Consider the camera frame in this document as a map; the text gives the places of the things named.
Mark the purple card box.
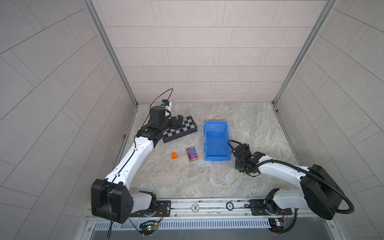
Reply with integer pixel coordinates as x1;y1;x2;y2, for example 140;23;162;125
186;147;199;162

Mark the blue plastic bin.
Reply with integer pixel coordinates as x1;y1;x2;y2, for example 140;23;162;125
204;121;231;162

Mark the right circuit board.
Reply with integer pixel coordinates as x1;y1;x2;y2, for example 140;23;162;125
268;218;287;233

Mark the aluminium rail frame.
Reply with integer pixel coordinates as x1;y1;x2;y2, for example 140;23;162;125
83;196;337;223

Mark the folding chessboard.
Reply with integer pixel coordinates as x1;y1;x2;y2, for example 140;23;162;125
163;116;198;143

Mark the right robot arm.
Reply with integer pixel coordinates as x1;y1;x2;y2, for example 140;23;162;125
228;140;345;220

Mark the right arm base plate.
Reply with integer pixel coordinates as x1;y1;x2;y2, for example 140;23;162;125
249;199;293;216

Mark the small orange cube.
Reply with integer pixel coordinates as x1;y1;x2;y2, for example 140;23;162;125
171;153;178;160

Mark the circuit board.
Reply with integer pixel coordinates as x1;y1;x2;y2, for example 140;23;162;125
139;220;159;236
268;218;287;233

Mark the left circuit board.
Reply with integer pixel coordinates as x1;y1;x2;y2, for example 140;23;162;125
139;220;159;236

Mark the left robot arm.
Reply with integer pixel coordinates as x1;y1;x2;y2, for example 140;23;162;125
91;106;184;224

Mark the black corrugated cable hose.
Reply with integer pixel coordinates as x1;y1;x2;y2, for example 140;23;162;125
227;139;355;215

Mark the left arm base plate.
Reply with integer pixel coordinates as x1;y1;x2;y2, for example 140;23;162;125
130;201;172;218

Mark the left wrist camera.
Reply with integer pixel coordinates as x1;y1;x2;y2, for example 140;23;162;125
161;100;172;110

